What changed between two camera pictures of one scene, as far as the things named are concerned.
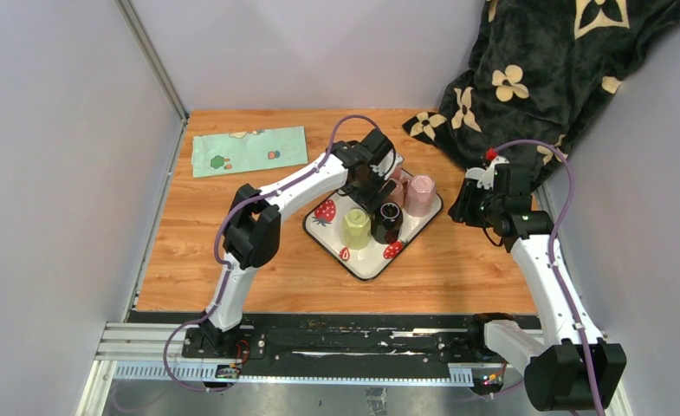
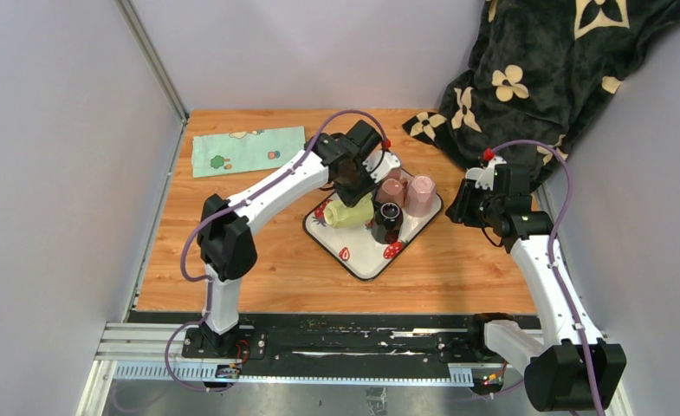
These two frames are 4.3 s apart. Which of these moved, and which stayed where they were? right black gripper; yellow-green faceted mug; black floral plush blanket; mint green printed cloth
Moved: yellow-green faceted mug
Stayed: mint green printed cloth; right black gripper; black floral plush blanket
